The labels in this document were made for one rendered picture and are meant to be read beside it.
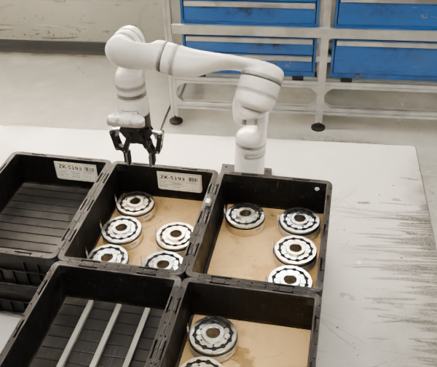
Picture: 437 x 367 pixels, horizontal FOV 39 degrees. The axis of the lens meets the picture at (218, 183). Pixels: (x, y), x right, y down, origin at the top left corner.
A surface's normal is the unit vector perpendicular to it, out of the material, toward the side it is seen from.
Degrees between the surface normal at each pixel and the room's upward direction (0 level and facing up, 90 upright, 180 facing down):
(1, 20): 90
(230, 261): 0
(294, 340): 0
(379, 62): 90
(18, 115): 0
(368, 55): 90
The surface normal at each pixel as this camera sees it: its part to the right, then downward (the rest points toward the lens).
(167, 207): -0.03, -0.80
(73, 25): -0.14, 0.60
